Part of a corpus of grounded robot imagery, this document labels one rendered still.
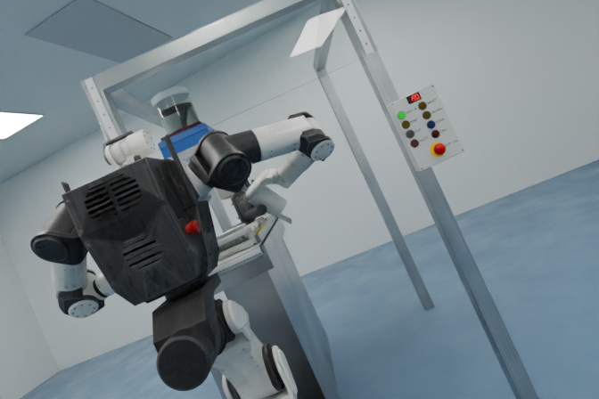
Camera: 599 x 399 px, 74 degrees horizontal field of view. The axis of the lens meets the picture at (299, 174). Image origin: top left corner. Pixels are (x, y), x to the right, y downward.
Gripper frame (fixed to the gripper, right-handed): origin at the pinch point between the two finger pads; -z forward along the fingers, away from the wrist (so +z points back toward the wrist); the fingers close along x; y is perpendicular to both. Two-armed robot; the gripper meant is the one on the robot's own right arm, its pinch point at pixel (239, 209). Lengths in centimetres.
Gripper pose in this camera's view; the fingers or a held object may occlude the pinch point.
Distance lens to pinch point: 148.4
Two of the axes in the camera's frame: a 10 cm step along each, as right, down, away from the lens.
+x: 4.1, 9.1, -0.2
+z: 4.9, -2.4, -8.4
